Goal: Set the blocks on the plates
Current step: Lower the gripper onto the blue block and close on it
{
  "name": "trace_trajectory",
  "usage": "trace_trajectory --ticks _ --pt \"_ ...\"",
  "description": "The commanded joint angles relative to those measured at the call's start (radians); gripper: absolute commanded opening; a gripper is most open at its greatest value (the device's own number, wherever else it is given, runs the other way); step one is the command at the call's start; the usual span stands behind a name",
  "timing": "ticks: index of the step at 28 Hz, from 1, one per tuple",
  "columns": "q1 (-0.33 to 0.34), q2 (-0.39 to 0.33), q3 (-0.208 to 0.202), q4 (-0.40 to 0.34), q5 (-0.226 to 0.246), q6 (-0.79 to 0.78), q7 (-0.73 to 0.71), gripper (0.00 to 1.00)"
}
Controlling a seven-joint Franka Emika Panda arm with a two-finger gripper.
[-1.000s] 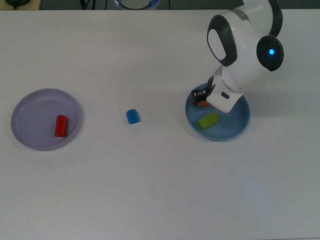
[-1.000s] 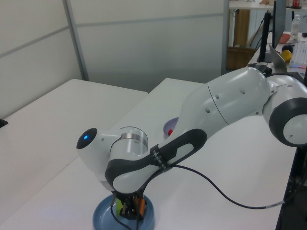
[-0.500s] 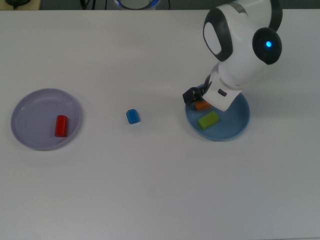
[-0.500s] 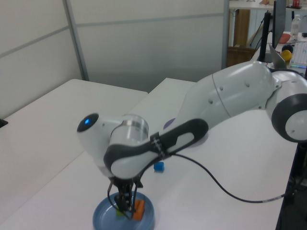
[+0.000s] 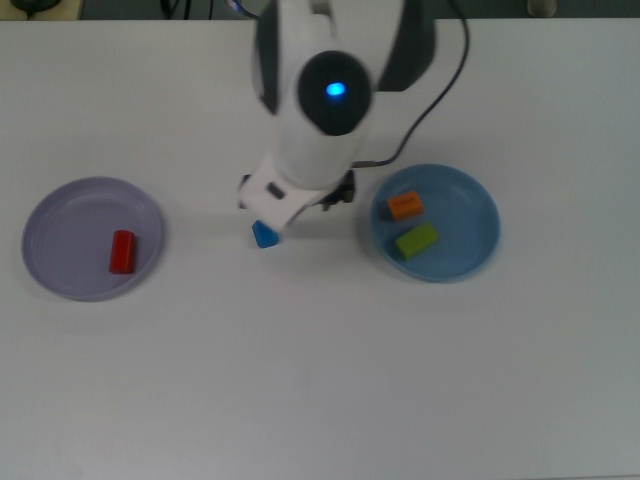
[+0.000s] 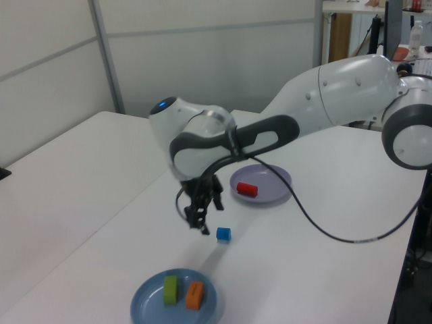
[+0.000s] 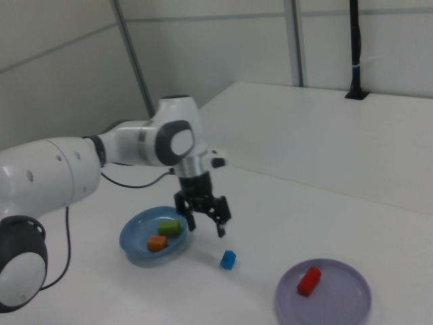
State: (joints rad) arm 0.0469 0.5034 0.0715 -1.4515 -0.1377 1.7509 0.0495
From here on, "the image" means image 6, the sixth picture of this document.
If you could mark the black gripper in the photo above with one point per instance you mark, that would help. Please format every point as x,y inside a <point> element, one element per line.
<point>202,190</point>

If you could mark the red block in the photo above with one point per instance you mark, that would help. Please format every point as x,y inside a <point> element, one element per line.
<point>247,189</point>

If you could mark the orange block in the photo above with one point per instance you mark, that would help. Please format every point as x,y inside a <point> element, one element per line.
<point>194,295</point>

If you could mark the green block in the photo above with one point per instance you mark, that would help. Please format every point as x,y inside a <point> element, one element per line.
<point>170,291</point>

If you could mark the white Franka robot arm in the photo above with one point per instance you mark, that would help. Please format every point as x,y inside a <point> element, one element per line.
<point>354,87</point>

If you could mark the blue block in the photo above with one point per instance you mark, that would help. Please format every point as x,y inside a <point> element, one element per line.
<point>223,234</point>

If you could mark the purple plate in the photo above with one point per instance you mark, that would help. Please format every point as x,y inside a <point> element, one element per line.
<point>266,199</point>

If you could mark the blue plate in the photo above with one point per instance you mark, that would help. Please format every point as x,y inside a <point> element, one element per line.
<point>152,303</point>

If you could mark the wooden cabinet panel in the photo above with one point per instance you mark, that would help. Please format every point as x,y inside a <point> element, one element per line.
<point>340,37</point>

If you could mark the black round device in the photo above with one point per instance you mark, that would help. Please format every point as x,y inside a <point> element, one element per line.
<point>404,68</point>

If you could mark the orange-red bowl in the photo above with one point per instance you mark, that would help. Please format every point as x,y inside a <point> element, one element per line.
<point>401,52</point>

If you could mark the dark computer monitor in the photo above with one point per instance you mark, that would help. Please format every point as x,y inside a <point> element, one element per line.
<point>393,27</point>

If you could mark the clear plastic bottle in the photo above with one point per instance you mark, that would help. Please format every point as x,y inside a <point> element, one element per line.
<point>415,38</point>

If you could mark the red can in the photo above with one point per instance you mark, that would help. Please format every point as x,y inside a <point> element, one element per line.
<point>416,4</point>

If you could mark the grey partition post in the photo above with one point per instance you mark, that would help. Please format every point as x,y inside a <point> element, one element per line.
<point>318,33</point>
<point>107,60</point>

